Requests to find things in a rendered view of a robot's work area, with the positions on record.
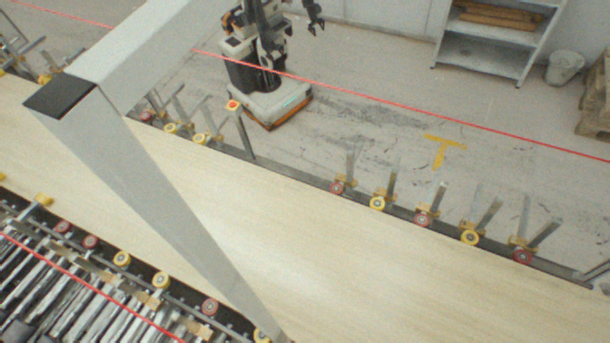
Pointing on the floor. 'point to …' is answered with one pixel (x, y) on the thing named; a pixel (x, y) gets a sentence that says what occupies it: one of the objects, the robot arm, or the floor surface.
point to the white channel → (142, 45)
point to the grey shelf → (495, 39)
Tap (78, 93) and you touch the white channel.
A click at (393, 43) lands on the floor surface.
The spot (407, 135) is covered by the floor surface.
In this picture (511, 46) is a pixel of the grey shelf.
